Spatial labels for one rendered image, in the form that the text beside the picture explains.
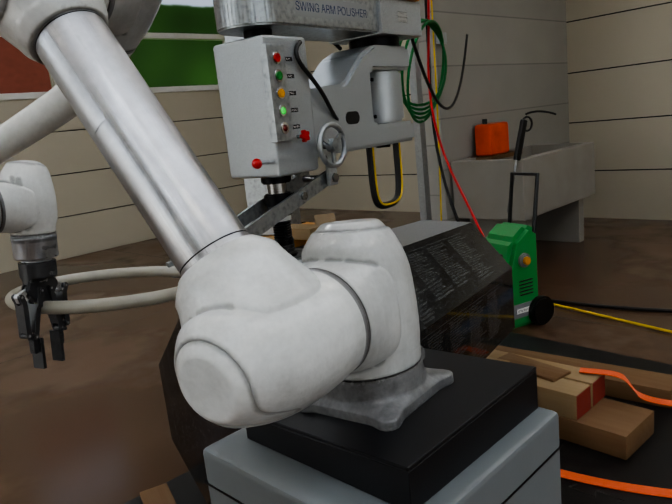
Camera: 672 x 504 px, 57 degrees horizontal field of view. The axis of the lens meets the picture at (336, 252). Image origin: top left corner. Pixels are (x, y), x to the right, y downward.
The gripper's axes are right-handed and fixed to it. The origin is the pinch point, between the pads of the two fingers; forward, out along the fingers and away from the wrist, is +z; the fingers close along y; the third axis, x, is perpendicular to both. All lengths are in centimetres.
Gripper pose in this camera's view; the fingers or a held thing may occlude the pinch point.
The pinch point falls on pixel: (48, 350)
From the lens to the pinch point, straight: 152.5
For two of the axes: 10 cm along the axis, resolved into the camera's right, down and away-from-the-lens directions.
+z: 0.4, 9.9, 1.6
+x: -9.3, -0.2, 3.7
